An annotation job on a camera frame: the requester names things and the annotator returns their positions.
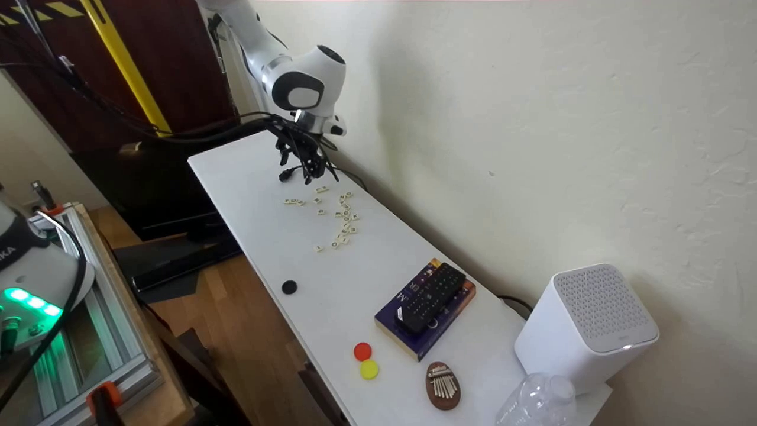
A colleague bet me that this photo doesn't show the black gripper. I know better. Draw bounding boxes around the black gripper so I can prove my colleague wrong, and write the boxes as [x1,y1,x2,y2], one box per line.
[269,115,344,187]

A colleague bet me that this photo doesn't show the white robot base green lights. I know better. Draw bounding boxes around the white robot base green lights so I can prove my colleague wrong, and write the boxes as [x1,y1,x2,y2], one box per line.
[0,198,96,356]

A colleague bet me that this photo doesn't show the black box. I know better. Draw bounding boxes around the black box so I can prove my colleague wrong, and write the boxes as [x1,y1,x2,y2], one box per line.
[70,115,280,244]

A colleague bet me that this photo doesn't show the black remote control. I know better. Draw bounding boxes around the black remote control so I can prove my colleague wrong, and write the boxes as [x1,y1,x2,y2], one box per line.
[392,262,469,333]

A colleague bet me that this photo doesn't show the black flat panel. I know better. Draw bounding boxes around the black flat panel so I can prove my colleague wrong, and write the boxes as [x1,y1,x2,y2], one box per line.
[114,232,244,304]

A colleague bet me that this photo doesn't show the dark blue electronic box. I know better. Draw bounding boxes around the dark blue electronic box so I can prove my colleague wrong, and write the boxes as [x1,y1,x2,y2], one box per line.
[374,256,479,361]

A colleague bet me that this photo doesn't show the brown oval object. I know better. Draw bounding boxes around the brown oval object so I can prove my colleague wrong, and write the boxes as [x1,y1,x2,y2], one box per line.
[424,360,464,412]

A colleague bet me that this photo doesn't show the wooden workbench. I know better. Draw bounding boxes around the wooden workbench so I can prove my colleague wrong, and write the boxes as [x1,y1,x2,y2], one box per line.
[81,201,199,426]

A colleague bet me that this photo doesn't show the white air purifier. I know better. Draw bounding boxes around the white air purifier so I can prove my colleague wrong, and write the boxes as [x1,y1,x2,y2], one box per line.
[514,262,663,397]

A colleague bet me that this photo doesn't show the orange clamp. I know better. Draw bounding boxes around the orange clamp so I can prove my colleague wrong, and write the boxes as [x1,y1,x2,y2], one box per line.
[82,379,128,426]

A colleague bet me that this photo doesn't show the black cable behind purifier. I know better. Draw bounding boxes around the black cable behind purifier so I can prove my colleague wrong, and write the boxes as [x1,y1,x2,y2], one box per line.
[495,290,537,317]

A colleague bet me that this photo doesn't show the thick black base cable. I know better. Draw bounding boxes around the thick black base cable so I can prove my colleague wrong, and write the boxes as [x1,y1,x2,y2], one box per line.
[0,210,91,412]

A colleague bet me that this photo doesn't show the aluminium profile frame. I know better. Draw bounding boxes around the aluminium profile frame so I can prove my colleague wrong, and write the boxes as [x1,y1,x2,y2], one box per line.
[0,198,156,426]

